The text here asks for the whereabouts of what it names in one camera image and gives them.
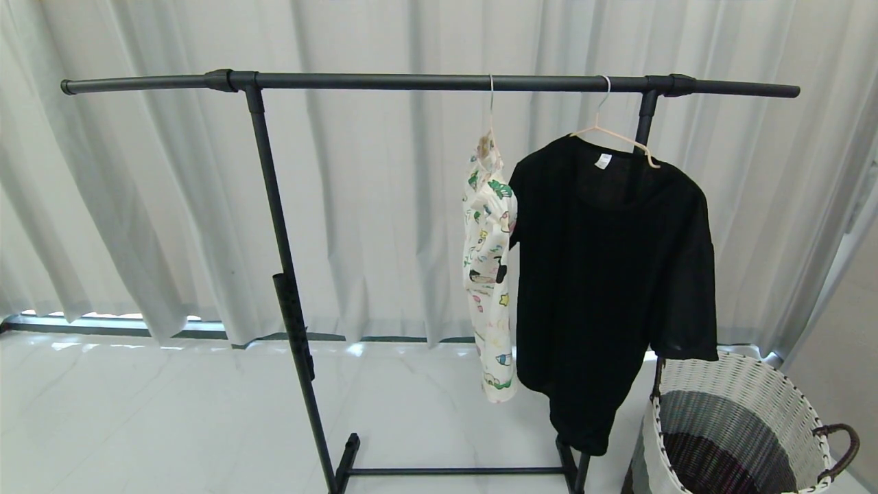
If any cream printed garment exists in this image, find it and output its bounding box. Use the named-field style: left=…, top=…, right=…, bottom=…
left=462, top=130, right=519, bottom=404

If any pink clothes hanger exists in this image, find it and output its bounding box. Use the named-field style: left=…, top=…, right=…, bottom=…
left=569, top=75, right=661, bottom=169
left=484, top=74, right=497, bottom=148

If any black garment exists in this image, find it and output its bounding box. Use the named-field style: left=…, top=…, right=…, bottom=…
left=508, top=134, right=720, bottom=457

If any black clothes rack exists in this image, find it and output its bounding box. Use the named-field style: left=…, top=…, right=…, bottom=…
left=60, top=69, right=802, bottom=494

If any white laundry basket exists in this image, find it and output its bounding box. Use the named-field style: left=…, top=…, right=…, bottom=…
left=621, top=351, right=860, bottom=494

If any white curtain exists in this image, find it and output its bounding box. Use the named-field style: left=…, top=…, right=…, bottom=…
left=0, top=0, right=878, bottom=361

